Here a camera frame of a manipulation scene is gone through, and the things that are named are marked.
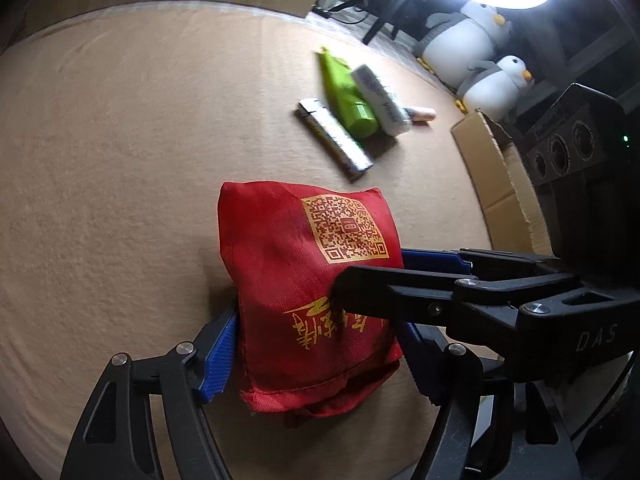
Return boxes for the silver strip packet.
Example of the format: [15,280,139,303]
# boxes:
[295,99,375,182]

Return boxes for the white tissue pack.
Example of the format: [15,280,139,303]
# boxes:
[351,64,412,137]

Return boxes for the cardboard box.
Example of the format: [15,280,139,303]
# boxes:
[450,108,551,251]

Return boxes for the red fabric bag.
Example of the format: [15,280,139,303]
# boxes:
[217,181,406,428]

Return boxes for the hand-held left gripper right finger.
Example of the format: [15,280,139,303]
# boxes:
[395,321,586,480]

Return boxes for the green tube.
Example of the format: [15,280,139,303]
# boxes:
[316,46,379,139]

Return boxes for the small penguin plush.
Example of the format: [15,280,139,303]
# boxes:
[455,55,533,121]

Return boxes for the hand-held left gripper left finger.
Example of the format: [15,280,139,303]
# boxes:
[60,305,239,480]

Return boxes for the large penguin plush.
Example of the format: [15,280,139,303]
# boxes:
[415,0,513,86]

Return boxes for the black tripod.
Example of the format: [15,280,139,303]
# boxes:
[362,0,426,46]

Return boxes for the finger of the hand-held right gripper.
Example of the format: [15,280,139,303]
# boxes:
[332,264,584,337]
[400,248,567,279]

